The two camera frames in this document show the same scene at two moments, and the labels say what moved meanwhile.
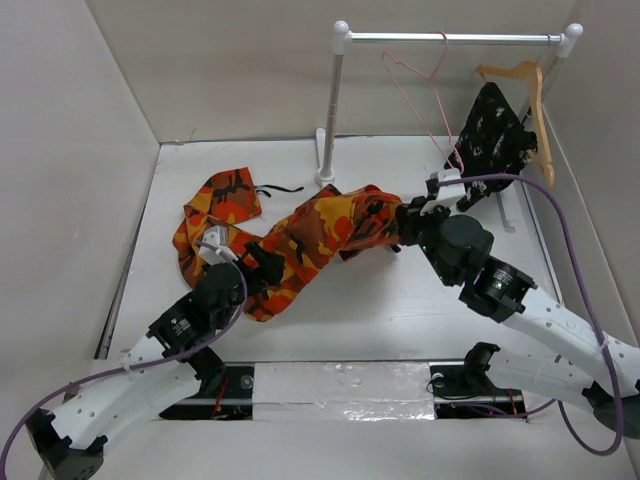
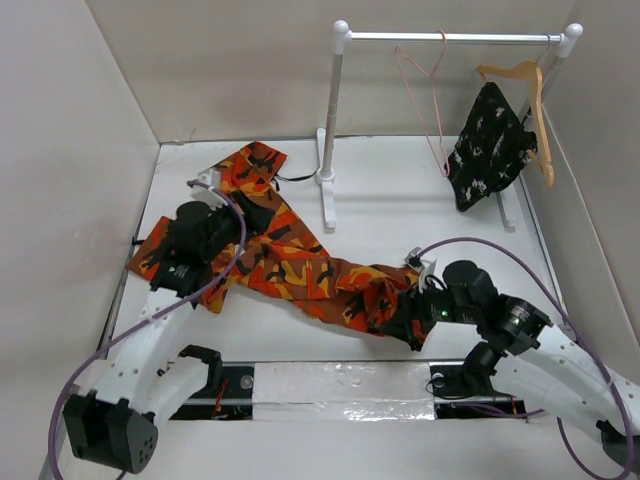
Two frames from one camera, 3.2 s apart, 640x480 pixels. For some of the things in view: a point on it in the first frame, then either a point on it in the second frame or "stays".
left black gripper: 267,274 to 258,217
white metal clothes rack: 343,35 stays
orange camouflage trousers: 332,224 to 231,239
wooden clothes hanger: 533,68 stays
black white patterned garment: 494,143 stays
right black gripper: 410,218 to 411,308
